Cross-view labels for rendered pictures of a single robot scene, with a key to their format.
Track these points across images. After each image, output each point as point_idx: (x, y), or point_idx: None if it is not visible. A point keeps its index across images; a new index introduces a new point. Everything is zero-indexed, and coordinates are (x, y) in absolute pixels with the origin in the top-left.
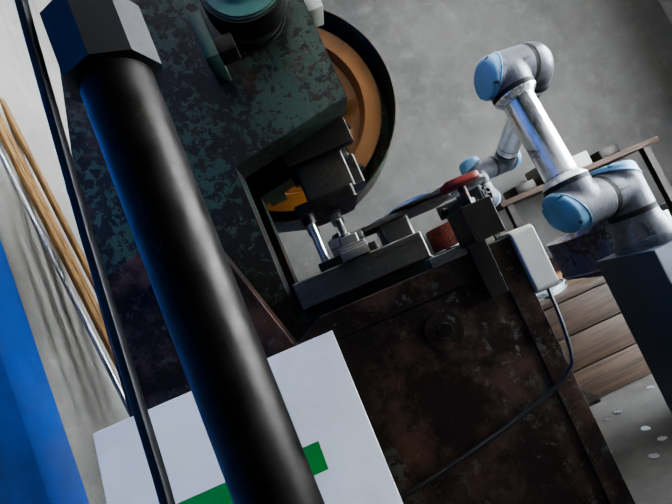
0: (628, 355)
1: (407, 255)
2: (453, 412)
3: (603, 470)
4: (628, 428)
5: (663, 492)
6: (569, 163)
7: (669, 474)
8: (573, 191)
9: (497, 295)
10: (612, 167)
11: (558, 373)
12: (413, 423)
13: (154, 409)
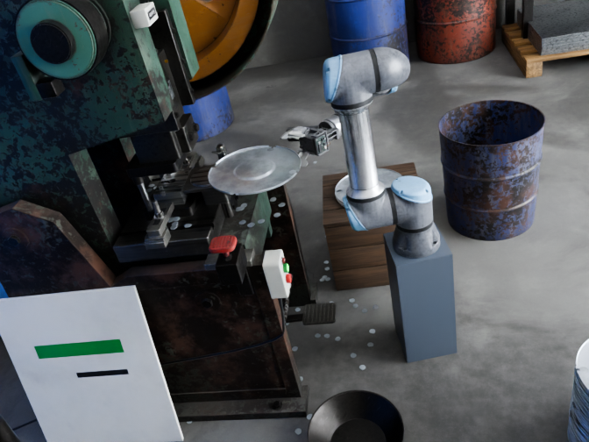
0: None
1: (195, 250)
2: (207, 336)
3: (286, 376)
4: (365, 325)
5: (331, 381)
6: (366, 185)
7: (346, 372)
8: (358, 209)
9: (244, 295)
10: (402, 196)
11: (274, 335)
12: (182, 335)
13: (22, 300)
